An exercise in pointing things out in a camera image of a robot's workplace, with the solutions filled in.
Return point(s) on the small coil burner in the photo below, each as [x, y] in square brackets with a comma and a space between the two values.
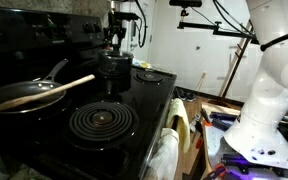
[149, 77]

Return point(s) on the pale yellow towel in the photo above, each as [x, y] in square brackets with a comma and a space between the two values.
[182, 123]

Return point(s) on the large coil burner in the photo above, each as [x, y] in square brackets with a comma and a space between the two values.
[100, 120]

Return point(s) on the dark shoe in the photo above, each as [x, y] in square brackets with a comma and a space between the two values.
[191, 97]
[182, 95]

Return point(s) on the glass pot lid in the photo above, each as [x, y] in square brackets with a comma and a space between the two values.
[124, 54]

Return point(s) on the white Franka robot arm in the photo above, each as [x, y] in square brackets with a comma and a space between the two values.
[270, 100]

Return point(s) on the black electric stove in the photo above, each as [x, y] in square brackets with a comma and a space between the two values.
[144, 96]

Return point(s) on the white ribbed towel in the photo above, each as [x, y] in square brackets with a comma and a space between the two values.
[165, 156]

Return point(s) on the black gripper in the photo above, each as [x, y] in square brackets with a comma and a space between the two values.
[115, 29]

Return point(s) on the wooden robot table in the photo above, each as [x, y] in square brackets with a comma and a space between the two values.
[217, 108]

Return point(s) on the yellow sponge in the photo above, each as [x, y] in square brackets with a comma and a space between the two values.
[144, 64]

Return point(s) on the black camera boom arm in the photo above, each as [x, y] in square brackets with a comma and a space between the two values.
[197, 25]

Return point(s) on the black orange bar clamp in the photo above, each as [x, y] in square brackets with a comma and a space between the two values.
[215, 171]
[206, 118]

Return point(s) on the dark blue clamp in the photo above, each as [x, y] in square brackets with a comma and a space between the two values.
[224, 120]

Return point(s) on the black frying pan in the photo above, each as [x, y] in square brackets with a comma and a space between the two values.
[24, 88]

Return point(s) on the wooden spatula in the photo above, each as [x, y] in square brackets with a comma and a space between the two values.
[44, 94]

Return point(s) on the wooden ladder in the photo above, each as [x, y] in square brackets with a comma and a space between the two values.
[236, 61]

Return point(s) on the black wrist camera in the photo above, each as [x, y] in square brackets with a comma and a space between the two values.
[127, 15]

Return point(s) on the black pot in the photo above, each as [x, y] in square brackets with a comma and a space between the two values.
[115, 66]

